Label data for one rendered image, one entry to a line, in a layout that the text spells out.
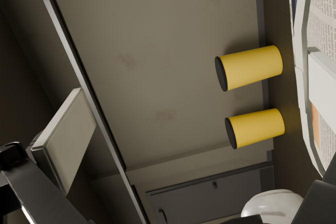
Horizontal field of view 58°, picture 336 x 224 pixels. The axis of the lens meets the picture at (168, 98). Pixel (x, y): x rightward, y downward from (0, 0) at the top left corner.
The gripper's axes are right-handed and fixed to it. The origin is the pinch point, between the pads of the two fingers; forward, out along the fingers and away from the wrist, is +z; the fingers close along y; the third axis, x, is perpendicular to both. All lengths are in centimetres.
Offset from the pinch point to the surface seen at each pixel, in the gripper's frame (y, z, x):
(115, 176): -141, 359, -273
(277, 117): 104, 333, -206
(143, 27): -41, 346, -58
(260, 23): 99, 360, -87
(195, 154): -13, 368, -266
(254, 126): 72, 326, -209
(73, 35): -123, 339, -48
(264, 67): 87, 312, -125
